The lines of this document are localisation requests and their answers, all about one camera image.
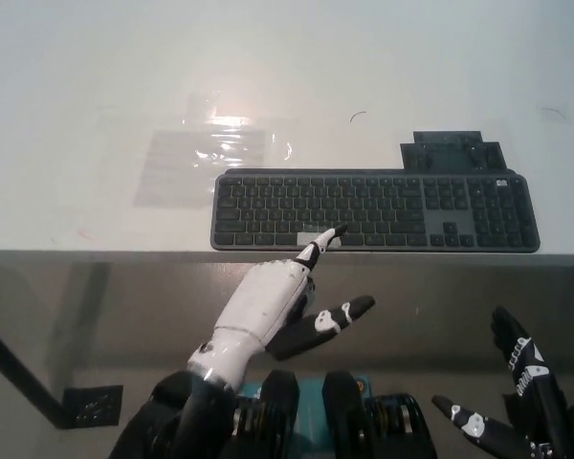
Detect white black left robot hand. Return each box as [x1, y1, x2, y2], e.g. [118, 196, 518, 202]
[213, 224, 377, 361]

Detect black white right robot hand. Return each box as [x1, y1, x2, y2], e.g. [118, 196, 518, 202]
[431, 306, 563, 459]

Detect dark grey wireless keyboard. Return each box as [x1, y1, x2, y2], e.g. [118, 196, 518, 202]
[210, 167, 541, 253]

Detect black ribbed robot body block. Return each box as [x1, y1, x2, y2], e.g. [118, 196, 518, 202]
[228, 370, 303, 459]
[322, 371, 437, 459]

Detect black robot legs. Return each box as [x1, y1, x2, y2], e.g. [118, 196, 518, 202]
[241, 380, 372, 459]

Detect white tape strip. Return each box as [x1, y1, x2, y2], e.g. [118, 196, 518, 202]
[297, 230, 342, 250]

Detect clear plastic sleeve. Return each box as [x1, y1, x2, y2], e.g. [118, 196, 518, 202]
[132, 93, 298, 209]

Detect black floor foot plate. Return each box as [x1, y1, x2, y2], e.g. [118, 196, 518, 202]
[62, 384, 124, 429]

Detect black stepped flat patch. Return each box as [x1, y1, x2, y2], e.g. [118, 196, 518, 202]
[400, 130, 516, 173]

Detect black table leg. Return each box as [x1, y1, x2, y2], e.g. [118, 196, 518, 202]
[0, 315, 68, 430]

